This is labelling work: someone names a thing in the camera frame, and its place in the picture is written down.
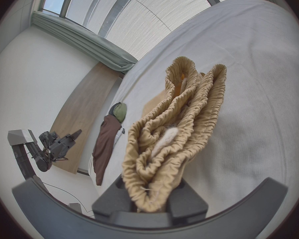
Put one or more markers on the tan shorts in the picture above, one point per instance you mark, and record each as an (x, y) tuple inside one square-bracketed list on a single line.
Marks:
[(169, 123)]

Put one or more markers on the green garment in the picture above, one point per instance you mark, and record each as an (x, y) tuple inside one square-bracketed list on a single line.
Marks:
[(120, 112)]

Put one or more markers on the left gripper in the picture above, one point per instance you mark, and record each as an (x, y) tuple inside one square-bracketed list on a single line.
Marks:
[(63, 146)]

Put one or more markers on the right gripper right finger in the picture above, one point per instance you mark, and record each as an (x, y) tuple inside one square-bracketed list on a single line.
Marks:
[(189, 203)]

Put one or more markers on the brown garment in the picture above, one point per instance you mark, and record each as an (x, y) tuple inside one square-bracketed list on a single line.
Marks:
[(104, 143)]

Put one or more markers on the window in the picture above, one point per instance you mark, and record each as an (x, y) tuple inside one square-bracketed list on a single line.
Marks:
[(152, 14)]

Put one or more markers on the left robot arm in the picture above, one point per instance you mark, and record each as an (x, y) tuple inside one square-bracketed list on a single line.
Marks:
[(20, 137)]

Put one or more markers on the white garment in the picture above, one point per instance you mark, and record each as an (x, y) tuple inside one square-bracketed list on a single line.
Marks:
[(118, 136)]

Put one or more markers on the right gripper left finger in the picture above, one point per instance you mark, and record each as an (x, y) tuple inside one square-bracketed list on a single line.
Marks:
[(112, 198)]

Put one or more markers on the grey-green curtain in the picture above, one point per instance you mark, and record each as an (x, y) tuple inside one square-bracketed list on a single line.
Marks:
[(89, 41)]

